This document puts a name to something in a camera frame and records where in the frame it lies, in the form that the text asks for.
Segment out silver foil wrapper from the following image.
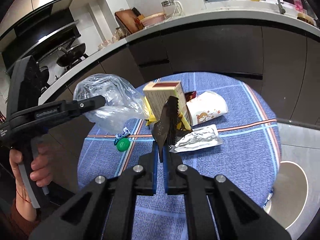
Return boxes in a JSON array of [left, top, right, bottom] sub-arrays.
[[170, 124, 223, 153]]

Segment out white trash bin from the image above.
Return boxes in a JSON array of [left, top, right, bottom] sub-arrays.
[[264, 161, 309, 229]]

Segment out green bottle cap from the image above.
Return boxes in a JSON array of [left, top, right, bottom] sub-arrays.
[[116, 138, 131, 152]]

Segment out pink bottle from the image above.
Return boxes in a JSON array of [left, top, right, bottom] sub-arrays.
[[293, 0, 304, 12]]

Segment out black range hood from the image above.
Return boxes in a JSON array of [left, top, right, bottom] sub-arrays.
[[2, 9, 81, 76]]

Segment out blue plaid tablecloth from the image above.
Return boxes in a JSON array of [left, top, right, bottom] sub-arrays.
[[78, 72, 281, 239]]

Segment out yellow wrapper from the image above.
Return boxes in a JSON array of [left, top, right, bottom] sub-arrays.
[[143, 96, 157, 126]]

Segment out person's left hand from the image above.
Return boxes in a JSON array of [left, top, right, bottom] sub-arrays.
[[9, 143, 53, 209]]

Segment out beige cardboard carton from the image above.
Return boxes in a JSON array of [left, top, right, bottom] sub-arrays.
[[143, 81, 191, 131]]

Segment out clear plastic bag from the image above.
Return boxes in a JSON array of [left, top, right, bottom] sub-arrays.
[[73, 74, 149, 134]]

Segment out black snack wrapper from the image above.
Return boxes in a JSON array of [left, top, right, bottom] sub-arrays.
[[152, 96, 178, 163]]

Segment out dark lower cabinets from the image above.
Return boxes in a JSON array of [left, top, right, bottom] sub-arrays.
[[46, 24, 320, 188]]

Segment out wooden cutting board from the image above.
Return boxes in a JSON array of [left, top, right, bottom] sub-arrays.
[[114, 9, 139, 34]]

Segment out pink bowl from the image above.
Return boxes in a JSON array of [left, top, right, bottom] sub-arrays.
[[141, 12, 165, 27]]

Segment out white paper cup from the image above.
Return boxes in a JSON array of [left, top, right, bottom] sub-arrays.
[[187, 91, 229, 126]]

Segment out black wok on stove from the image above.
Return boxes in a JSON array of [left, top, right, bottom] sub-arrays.
[[56, 43, 86, 67]]

